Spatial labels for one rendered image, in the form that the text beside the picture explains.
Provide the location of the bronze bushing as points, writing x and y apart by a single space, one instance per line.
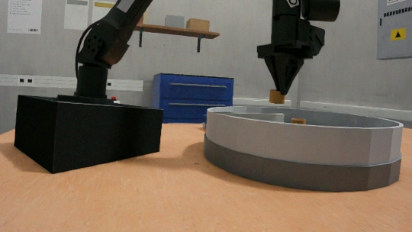
293 121
276 97

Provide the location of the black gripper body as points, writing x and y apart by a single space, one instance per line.
283 31

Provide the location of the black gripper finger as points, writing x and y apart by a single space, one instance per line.
281 62
270 62

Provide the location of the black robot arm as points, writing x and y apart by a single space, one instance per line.
106 42

